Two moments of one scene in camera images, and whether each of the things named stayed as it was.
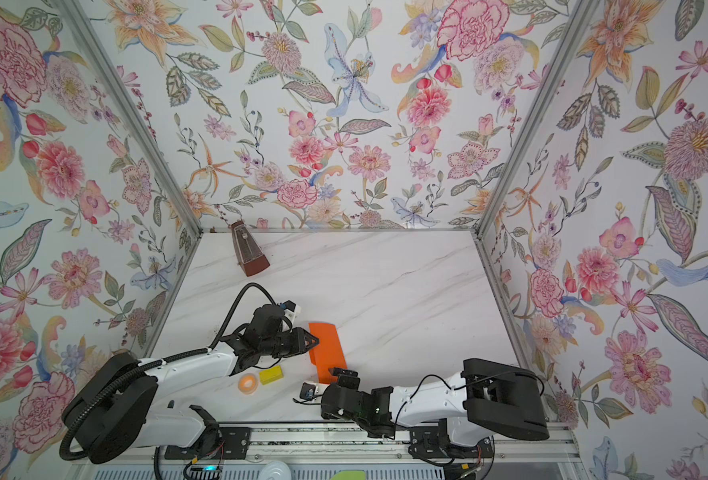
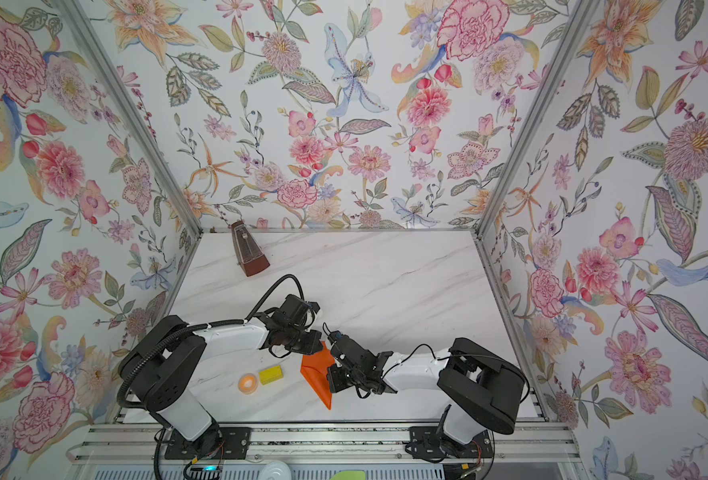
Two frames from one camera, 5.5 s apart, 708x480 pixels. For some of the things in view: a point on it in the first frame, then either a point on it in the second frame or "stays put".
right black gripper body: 347,382 to 359,379
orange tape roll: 248,383 stays put
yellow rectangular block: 271,374 stays put
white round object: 276,470 stays put
